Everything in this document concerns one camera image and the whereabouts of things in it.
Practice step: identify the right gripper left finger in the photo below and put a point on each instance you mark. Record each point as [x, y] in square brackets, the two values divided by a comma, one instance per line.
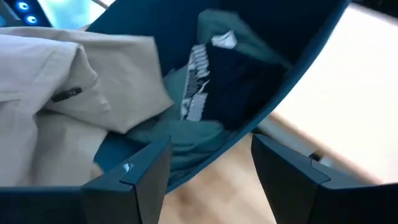
[118, 199]

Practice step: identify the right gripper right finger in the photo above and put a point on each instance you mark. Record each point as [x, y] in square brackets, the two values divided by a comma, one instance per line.
[304, 199]

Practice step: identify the teal shirt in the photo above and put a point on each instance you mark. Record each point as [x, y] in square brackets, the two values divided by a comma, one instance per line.
[192, 140]

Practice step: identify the navy Puma boxer briefs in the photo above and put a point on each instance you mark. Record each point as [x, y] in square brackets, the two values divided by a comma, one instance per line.
[236, 87]

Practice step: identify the khaki shorts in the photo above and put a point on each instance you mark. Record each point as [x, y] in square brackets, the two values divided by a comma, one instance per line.
[62, 62]

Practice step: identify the navy white striped fabric bin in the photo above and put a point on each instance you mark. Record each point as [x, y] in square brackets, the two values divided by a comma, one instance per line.
[155, 28]

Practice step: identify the light wooden desk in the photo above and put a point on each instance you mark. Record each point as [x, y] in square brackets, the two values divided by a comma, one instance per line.
[351, 93]

